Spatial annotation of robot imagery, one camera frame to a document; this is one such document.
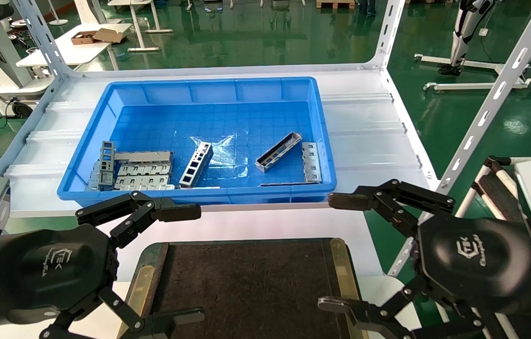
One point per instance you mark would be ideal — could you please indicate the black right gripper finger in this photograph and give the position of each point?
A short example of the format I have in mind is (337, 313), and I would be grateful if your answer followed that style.
(388, 197)
(378, 325)

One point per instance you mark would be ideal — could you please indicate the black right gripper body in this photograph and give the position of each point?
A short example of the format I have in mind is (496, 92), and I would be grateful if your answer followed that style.
(477, 259)

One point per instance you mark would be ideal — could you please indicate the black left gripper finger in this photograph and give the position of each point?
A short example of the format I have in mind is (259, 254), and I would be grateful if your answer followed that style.
(124, 313)
(171, 212)

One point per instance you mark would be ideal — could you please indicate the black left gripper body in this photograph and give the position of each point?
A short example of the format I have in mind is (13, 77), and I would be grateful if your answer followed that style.
(53, 268)

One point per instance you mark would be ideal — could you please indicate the grey perforated metal channel part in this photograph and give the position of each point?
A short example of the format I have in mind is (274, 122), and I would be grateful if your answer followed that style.
(195, 165)

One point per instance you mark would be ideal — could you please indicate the plain grey metal bar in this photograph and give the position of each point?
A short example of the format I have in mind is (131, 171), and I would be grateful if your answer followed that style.
(145, 156)

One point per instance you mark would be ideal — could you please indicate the white tube cart with pads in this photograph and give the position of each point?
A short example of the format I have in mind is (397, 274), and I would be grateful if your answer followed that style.
(494, 188)

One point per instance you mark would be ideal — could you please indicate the clear plastic film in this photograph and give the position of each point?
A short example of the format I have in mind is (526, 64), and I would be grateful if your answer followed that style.
(230, 155)

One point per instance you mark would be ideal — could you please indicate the white slotted-angle shelf rack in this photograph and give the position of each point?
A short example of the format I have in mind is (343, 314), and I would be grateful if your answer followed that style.
(364, 117)

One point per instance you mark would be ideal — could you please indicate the flat slotted metal plate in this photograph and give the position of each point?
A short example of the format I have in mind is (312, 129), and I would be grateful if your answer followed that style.
(311, 162)

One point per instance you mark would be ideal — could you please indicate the blue plastic bin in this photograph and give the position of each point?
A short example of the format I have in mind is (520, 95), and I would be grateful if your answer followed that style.
(246, 94)

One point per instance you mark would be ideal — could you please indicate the white wheeled floor stand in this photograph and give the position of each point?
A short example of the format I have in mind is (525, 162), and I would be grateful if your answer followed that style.
(482, 85)

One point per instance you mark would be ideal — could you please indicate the white humanoid robot legs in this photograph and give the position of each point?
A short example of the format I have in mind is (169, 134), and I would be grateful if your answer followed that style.
(463, 33)

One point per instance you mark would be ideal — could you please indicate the white work table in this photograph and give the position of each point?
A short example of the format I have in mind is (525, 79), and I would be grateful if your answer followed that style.
(72, 52)

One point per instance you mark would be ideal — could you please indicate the brown cardboard box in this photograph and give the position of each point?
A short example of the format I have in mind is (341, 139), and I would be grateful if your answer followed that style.
(91, 36)

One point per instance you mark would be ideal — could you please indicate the dark grey perforated metal bracket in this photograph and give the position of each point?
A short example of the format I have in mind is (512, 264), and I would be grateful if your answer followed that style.
(106, 162)

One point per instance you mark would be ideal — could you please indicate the white table leg frame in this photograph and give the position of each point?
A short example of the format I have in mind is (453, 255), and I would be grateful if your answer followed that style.
(145, 28)

